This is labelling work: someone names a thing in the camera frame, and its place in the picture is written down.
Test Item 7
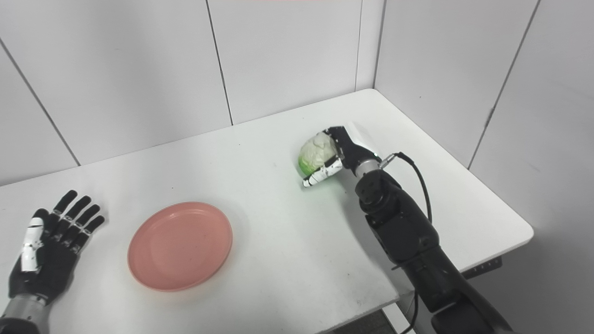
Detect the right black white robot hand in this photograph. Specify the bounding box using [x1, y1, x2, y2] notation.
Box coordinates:
[302, 122, 382, 188]

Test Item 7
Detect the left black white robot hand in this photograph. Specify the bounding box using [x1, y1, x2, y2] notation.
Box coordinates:
[8, 189, 106, 307]

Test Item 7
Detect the pink plate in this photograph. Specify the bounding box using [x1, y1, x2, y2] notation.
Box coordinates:
[127, 201, 233, 292]

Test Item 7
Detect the green white cabbage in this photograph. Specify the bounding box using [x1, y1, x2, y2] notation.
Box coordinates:
[297, 132, 339, 178]

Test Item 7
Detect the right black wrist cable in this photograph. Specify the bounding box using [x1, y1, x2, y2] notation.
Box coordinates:
[380, 152, 433, 334]

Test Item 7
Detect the black table control box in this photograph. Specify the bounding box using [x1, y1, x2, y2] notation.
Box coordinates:
[461, 256, 503, 280]

